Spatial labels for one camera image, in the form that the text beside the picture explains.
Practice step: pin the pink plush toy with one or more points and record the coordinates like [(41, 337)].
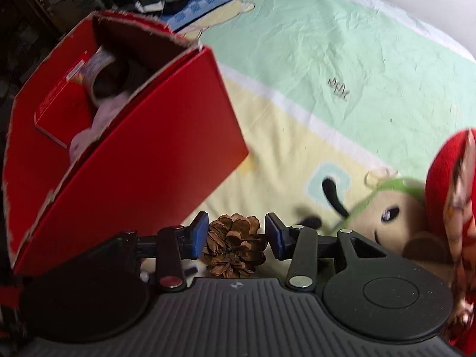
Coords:
[(100, 119)]

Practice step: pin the cartoon printed table cloth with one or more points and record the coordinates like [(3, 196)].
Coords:
[(334, 44)]

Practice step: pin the red plush heart pillow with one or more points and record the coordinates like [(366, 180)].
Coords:
[(442, 171)]

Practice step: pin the printed tape roll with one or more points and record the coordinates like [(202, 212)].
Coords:
[(97, 61)]

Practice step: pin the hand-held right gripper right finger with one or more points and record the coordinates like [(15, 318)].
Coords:
[(276, 236)]

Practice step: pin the red cardboard box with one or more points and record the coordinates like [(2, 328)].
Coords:
[(148, 163)]

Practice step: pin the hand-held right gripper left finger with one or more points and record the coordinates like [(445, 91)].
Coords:
[(199, 236)]

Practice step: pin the brown pine cone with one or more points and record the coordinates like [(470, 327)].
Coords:
[(232, 245)]

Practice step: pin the beige plush dog toy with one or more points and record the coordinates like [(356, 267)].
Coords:
[(394, 200)]

